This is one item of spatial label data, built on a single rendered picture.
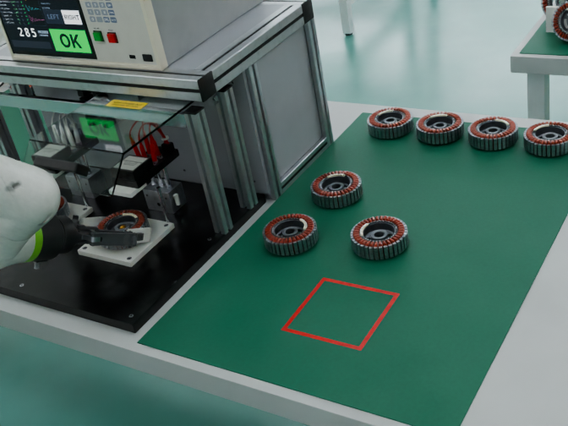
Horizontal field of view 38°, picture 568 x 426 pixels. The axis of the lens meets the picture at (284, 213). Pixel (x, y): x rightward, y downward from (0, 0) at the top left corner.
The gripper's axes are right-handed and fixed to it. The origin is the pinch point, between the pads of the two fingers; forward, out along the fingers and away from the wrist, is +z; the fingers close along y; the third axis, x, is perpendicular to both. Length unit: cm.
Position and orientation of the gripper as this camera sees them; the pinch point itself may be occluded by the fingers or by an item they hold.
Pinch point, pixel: (122, 229)
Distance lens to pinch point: 179.4
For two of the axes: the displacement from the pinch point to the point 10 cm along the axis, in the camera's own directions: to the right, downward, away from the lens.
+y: 8.4, 1.6, -5.1
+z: 5.2, -0.4, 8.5
